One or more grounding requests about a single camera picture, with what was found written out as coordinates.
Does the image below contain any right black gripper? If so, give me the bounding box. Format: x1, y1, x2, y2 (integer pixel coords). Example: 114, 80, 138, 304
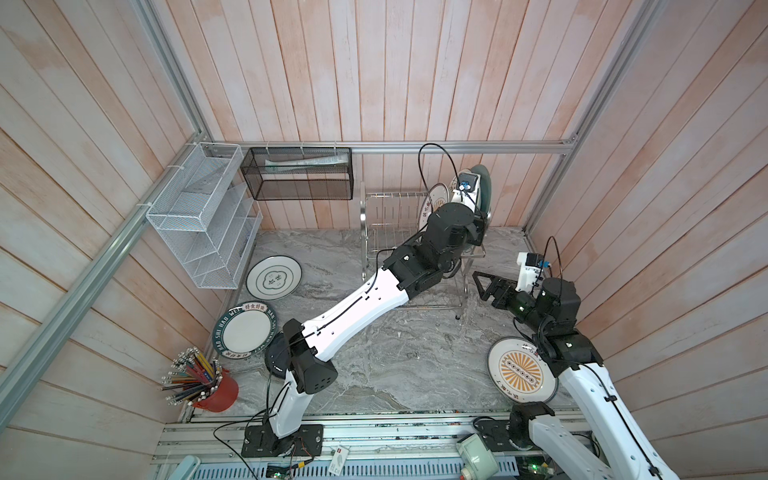
474, 270, 547, 336

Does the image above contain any grey green plate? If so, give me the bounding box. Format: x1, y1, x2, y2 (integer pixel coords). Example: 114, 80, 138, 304
470, 164, 492, 219

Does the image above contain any orange sunburst plate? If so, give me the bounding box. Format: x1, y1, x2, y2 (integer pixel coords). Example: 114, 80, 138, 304
418, 183, 450, 229
487, 337, 559, 403

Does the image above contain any steel wire dish rack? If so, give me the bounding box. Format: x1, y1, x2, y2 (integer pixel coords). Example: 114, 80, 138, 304
359, 182, 487, 321

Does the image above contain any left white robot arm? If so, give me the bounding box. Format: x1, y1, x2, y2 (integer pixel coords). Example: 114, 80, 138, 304
265, 202, 490, 440

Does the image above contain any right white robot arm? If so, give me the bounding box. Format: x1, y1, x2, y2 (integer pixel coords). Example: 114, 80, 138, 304
472, 272, 677, 479

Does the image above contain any white green device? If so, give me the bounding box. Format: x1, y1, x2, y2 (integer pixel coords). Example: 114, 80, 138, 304
456, 434, 499, 480

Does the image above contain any white plate black clover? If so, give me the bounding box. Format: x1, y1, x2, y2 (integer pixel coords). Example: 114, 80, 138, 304
245, 255, 302, 300

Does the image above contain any dark navy plate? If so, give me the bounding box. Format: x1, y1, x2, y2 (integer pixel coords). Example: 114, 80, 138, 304
264, 332, 290, 379

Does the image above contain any green rim lettered plate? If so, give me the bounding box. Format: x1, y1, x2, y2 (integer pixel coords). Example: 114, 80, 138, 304
212, 301, 277, 360

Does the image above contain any red pencil holder cup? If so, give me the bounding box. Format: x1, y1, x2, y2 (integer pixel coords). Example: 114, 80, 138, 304
161, 347, 240, 413

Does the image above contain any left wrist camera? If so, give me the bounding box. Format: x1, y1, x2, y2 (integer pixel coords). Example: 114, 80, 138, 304
450, 169, 481, 213

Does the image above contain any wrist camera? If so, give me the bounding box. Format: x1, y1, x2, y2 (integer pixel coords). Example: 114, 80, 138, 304
516, 252, 551, 295
450, 169, 481, 213

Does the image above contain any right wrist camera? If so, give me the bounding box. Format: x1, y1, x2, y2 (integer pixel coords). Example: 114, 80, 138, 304
516, 252, 551, 295

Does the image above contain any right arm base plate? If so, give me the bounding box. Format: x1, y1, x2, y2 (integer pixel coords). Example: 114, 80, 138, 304
472, 416, 533, 452

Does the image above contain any black mesh wall basket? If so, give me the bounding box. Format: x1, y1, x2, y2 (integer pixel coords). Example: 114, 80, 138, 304
240, 147, 354, 201

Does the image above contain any white wire wall shelf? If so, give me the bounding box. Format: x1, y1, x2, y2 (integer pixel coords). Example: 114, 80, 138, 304
147, 143, 263, 290

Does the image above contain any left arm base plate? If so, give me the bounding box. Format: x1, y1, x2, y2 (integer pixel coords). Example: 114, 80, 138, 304
241, 423, 324, 458

